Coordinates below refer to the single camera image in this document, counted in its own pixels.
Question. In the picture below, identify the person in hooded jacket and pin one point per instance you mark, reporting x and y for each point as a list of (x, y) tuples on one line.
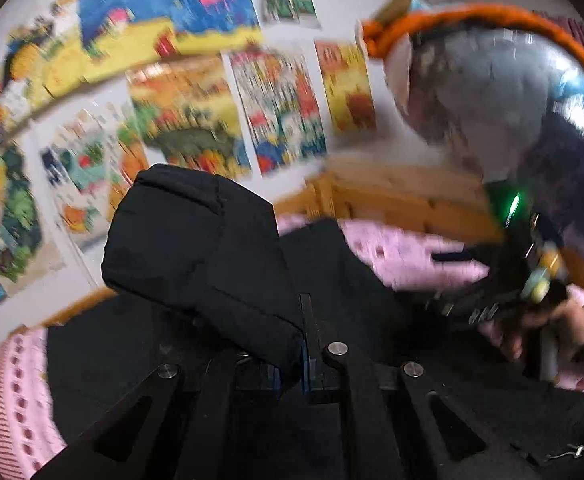
[(491, 90)]

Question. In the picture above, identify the white red blue wall poster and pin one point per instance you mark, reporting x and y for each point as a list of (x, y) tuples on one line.
[(279, 110)]

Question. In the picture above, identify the black garment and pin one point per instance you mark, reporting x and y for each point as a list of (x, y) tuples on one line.
[(197, 240)]

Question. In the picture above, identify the white orange teal wall poster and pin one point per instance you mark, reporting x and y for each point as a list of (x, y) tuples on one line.
[(87, 175)]

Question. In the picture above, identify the person's right hand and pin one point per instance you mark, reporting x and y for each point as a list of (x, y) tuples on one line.
[(574, 327)]

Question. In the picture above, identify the wooden bed frame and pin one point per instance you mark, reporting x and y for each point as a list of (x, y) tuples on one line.
[(396, 190)]

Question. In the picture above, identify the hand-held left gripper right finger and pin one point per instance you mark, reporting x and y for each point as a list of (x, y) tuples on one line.
[(306, 360)]

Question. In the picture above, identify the pink patterned bedsheet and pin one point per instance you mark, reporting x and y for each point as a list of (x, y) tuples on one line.
[(411, 245)]

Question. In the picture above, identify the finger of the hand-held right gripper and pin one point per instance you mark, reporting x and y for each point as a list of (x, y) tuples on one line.
[(471, 307), (459, 256)]

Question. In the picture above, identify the yellow brown wall poster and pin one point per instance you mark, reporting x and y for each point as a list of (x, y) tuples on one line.
[(347, 90)]

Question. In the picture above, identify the green yellow wall poster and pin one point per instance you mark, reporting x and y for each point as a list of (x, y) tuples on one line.
[(2, 220)]

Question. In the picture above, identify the orange green wall poster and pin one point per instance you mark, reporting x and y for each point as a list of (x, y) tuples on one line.
[(187, 110)]

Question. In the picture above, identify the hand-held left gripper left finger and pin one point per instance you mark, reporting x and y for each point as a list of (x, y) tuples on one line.
[(272, 380)]

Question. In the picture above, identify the wide blue yellow wall poster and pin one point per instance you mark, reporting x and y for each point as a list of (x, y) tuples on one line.
[(172, 15)]

